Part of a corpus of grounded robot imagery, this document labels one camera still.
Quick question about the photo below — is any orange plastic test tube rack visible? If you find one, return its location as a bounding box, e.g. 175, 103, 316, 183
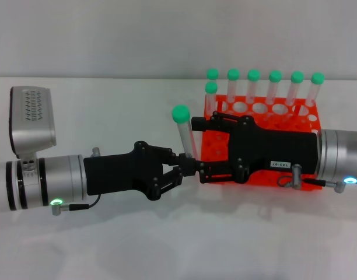
195, 94, 324, 191

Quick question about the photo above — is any gripper cable with connectors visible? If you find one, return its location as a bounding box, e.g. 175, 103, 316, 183
50, 147, 102, 216
276, 163, 346, 194

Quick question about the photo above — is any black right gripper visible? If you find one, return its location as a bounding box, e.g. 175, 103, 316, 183
191, 111, 319, 185

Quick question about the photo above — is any right gripper cable with connectors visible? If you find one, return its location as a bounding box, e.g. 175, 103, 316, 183
276, 163, 346, 194

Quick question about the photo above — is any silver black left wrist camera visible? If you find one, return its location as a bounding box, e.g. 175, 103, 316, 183
9, 86, 58, 160

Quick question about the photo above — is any clear test tube green cap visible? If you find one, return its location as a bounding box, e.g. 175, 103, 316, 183
226, 68, 241, 105
284, 71, 305, 108
171, 104, 200, 160
304, 72, 326, 109
245, 69, 261, 106
206, 68, 221, 99
205, 82, 219, 117
265, 70, 283, 107

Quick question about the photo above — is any left gripper cable with connectors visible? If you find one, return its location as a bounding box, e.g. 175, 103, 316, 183
50, 147, 102, 216

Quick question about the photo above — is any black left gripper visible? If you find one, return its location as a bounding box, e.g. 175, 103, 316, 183
83, 141, 197, 202

